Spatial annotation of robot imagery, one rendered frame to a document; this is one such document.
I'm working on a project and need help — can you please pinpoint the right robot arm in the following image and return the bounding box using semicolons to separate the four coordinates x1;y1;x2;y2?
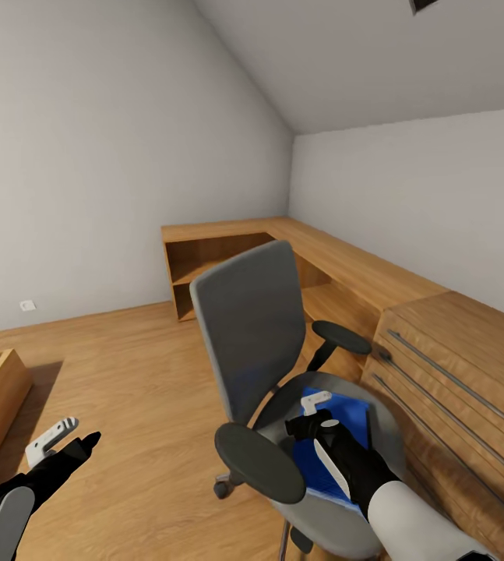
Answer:
285;390;500;561

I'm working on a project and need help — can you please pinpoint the folder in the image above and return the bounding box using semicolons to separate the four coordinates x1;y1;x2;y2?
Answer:
292;387;372;513

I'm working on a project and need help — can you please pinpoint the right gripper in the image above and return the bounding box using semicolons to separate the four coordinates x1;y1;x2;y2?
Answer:
285;408;330;442

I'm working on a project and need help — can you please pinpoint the swivel chair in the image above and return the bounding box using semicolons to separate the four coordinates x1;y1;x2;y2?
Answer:
189;239;406;561

